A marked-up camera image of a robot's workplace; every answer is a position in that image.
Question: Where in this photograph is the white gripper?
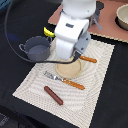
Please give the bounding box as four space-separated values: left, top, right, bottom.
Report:
54 12 91 60

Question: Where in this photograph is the yellow toy banana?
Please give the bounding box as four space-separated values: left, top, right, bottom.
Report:
44 27 55 37

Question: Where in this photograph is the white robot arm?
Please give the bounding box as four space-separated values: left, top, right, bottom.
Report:
54 0 96 60

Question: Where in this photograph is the beige woven placemat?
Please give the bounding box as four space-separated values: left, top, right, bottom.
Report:
13 40 114 128

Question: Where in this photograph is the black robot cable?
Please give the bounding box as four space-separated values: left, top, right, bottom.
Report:
3 0 78 64

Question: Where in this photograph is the toy fork orange handle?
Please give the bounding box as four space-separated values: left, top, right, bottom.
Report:
44 71 85 90

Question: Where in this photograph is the toy knife orange handle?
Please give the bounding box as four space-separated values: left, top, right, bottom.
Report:
80 56 97 63

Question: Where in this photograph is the grey toy pot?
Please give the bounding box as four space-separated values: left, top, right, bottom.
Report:
19 36 52 62

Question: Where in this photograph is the pink toy stove board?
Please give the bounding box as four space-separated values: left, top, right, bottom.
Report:
48 1 128 42

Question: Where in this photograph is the brown toy sausage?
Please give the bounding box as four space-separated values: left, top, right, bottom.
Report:
44 86 63 105

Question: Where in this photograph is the tan wooden plate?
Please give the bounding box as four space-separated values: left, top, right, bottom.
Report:
55 59 82 79

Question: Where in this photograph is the beige bowl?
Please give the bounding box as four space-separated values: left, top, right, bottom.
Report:
116 4 128 30

